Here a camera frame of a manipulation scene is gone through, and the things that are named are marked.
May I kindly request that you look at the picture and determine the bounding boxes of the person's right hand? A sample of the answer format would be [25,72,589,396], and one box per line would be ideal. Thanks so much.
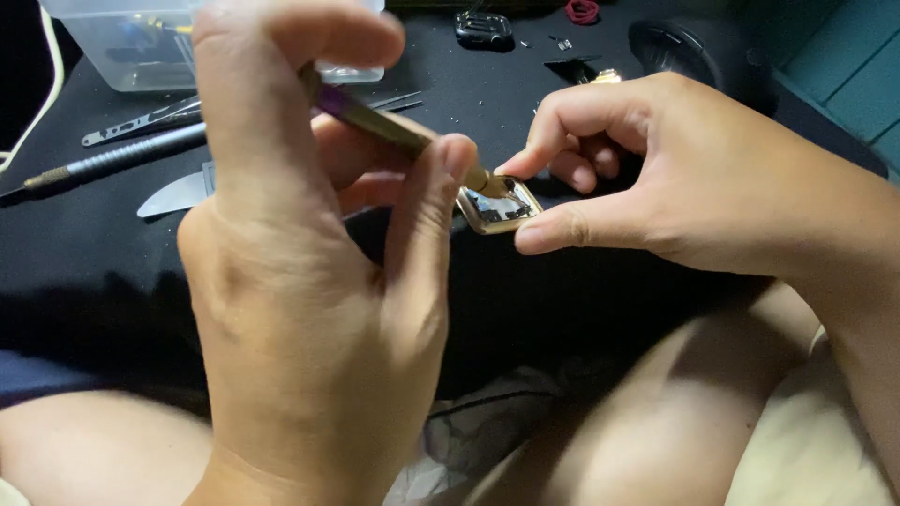
[495,72,876,282]

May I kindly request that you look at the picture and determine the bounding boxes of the person's left hand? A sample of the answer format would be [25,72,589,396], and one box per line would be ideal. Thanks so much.
[176,0,480,486]

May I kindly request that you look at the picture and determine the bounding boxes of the gold purple precision screwdriver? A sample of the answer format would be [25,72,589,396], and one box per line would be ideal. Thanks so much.
[298,62,513,200]

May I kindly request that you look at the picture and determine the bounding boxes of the gold smartwatch case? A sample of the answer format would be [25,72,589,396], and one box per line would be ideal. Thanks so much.
[455,176,544,236]

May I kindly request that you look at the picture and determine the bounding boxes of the black round speaker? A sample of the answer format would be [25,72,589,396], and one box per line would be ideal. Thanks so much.
[627,15,779,118]

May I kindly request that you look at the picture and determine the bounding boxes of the metal spudger blade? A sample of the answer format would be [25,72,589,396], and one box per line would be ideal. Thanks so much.
[136,161,218,219]

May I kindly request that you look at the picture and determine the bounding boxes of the teal wooden box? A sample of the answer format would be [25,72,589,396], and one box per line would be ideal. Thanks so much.
[772,0,900,180]

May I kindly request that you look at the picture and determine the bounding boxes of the black flat watch part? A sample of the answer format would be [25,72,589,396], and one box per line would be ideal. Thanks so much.
[543,55,603,84]

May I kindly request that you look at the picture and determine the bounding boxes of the black work mat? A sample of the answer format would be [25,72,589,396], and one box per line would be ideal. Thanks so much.
[0,0,891,417]

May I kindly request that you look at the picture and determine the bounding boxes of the grey knurled precision tool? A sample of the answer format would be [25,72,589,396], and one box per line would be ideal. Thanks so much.
[0,122,209,200]

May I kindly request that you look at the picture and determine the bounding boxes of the red coiled band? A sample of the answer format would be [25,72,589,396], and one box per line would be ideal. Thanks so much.
[564,0,601,27]

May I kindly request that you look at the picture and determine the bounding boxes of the perforated flat metal pry tool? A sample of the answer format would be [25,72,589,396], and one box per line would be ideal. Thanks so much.
[81,94,205,149]

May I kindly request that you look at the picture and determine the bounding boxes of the black metal tweezers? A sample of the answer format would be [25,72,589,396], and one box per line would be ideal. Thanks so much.
[364,90,426,114]

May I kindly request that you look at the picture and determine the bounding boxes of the grey shorts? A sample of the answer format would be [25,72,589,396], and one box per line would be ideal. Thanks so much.
[383,364,570,506]

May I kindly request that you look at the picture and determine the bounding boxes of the person's left leg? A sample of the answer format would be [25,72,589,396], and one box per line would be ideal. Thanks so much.
[0,389,214,506]

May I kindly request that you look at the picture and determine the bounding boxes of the person's leg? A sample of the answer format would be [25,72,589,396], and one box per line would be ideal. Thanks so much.
[460,280,824,506]
[0,389,214,506]

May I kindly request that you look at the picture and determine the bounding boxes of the person's right leg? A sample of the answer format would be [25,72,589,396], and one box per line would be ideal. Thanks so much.
[460,280,824,506]

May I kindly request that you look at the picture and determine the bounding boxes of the blue cloth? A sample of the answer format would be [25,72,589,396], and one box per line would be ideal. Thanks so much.
[0,349,113,410]

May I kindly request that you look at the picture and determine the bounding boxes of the cream cushion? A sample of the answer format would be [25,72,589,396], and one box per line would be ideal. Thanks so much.
[724,327,900,506]

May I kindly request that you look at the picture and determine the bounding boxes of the clear plastic container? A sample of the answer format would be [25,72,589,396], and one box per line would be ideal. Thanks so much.
[38,0,386,94]

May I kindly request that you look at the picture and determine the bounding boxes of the white cable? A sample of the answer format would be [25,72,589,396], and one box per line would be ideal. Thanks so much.
[0,6,66,174]

